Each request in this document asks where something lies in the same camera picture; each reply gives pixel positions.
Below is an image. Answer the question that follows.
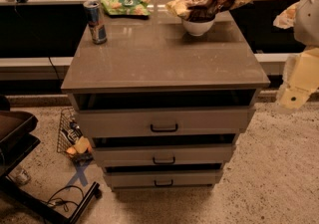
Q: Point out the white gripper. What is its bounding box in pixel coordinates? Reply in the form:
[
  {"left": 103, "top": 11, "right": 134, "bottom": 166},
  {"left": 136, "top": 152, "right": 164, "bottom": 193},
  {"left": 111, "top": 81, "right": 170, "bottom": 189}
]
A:
[{"left": 273, "top": 0, "right": 319, "bottom": 110}]

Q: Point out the brown chip bag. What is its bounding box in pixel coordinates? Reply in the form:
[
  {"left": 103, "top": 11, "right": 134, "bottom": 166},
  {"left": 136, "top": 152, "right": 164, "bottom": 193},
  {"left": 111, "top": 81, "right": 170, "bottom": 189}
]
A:
[{"left": 165, "top": 0, "right": 252, "bottom": 22}]

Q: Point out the white bowl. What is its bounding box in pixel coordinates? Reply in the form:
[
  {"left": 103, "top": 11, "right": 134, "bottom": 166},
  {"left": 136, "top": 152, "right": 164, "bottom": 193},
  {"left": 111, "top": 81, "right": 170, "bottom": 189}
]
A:
[{"left": 182, "top": 19, "right": 215, "bottom": 36}]

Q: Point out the green snack bag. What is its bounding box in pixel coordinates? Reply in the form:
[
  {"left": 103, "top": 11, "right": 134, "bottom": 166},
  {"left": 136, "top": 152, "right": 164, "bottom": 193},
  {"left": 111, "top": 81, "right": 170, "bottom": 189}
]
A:
[{"left": 101, "top": 0, "right": 150, "bottom": 16}]

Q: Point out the grey drawer cabinet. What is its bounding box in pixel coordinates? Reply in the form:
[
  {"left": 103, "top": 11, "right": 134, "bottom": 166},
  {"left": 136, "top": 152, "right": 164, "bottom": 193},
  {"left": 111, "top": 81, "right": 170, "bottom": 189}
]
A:
[{"left": 62, "top": 0, "right": 269, "bottom": 190}]

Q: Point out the blue silver drink can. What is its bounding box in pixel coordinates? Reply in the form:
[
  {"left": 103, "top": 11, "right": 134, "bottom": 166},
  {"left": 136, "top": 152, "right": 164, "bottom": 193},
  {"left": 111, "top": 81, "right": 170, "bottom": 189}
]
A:
[{"left": 83, "top": 1, "right": 107, "bottom": 44}]

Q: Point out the blue tape cross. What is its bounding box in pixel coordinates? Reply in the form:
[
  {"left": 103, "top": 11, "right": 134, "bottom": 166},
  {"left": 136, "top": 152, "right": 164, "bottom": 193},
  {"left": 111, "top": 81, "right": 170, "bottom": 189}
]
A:
[{"left": 67, "top": 160, "right": 91, "bottom": 186}]

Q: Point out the black cart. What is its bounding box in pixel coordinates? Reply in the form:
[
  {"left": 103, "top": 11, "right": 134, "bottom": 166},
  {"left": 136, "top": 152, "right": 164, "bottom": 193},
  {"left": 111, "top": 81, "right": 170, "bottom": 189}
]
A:
[{"left": 0, "top": 96, "right": 102, "bottom": 224}]

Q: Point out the top drawer black handle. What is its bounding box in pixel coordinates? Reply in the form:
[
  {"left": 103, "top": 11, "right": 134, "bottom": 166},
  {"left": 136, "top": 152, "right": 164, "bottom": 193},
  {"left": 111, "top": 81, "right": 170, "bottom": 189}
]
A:
[{"left": 150, "top": 123, "right": 178, "bottom": 133}]

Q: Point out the drawer black handle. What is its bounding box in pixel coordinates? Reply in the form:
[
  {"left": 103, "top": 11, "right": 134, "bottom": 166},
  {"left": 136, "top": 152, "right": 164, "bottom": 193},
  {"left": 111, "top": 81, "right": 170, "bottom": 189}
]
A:
[
  {"left": 154, "top": 179, "right": 173, "bottom": 188},
  {"left": 153, "top": 156, "right": 175, "bottom": 165},
  {"left": 150, "top": 123, "right": 178, "bottom": 133}
]

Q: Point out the middle drawer black handle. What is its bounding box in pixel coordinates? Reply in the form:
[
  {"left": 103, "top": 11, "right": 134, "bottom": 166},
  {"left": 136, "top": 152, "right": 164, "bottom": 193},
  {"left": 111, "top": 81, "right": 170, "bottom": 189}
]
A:
[{"left": 153, "top": 156, "right": 175, "bottom": 165}]

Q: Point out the bottom drawer black handle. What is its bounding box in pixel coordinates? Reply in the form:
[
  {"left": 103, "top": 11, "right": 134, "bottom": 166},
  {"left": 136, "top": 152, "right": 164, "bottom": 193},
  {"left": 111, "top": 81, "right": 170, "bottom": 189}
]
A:
[{"left": 154, "top": 179, "right": 173, "bottom": 188}]

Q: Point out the wire basket with snacks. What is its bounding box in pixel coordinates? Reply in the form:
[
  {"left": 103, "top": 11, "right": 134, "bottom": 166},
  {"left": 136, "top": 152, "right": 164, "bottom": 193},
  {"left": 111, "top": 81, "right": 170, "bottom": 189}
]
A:
[{"left": 57, "top": 108, "right": 93, "bottom": 162}]

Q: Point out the black floor cable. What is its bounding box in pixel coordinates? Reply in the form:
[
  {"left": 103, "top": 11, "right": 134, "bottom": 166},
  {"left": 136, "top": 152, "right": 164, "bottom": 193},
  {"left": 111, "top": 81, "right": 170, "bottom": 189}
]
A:
[{"left": 44, "top": 184, "right": 86, "bottom": 214}]

